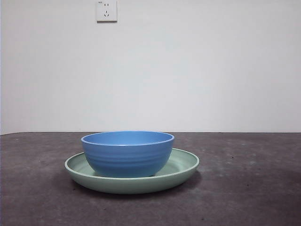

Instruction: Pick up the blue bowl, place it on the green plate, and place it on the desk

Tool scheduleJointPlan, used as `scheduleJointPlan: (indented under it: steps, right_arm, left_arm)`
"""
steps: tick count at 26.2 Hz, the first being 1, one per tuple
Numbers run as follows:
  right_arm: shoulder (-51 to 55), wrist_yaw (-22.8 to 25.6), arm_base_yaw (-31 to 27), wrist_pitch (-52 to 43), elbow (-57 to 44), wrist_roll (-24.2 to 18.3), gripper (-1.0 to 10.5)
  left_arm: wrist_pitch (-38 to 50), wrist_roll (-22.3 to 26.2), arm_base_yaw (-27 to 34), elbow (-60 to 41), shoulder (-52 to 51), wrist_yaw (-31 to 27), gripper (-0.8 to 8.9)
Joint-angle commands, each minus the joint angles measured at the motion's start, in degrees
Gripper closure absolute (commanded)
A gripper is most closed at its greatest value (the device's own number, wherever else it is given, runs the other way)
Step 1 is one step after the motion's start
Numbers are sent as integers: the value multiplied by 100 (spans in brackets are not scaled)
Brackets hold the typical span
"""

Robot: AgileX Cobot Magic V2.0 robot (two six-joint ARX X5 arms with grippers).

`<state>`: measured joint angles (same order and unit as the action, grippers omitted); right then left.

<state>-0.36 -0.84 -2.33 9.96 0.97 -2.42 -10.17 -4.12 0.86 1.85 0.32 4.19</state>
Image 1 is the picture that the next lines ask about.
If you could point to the blue ribbed bowl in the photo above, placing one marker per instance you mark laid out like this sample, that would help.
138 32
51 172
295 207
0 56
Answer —
127 157

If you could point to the white wall socket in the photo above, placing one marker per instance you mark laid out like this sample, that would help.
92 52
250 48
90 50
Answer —
107 11

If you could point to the green round plate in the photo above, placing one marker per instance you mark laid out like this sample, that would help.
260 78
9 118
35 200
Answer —
131 186

